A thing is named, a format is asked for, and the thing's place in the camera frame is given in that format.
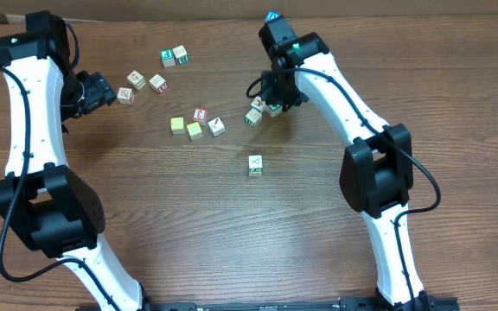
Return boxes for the green number four block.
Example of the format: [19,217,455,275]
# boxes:
[265,104,283,117]

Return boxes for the white animal picture block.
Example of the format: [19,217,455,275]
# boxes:
[251,96,266,114]

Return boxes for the white green grid block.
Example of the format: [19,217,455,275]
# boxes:
[245,109,262,128]

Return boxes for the white green wooden block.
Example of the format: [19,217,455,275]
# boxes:
[248,155,263,176]

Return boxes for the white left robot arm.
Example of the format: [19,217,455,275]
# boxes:
[0,10,151,310]

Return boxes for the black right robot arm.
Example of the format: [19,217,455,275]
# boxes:
[258,16,430,310]

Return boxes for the tan red picture block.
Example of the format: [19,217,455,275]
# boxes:
[117,87,135,105]

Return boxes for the blue letter block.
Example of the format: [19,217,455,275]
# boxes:
[265,10,281,22]

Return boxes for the white pencil picture block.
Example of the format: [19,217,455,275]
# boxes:
[207,117,226,137]

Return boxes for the white red picture block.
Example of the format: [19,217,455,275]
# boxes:
[149,73,168,94]

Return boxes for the red number three block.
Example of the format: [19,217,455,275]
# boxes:
[193,108,208,126]

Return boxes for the green J wooden block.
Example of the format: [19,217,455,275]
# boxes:
[160,49,176,67]

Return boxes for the yellow block right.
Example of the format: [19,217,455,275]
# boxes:
[187,121,203,140]

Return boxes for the yellow block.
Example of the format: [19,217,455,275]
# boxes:
[187,121,203,140]
[170,117,185,135]

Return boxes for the yellow block left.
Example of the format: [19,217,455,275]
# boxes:
[170,117,185,135]

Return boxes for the green R wooden block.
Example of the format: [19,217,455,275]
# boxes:
[172,45,189,65]

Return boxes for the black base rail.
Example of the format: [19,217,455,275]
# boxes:
[142,295,460,311]

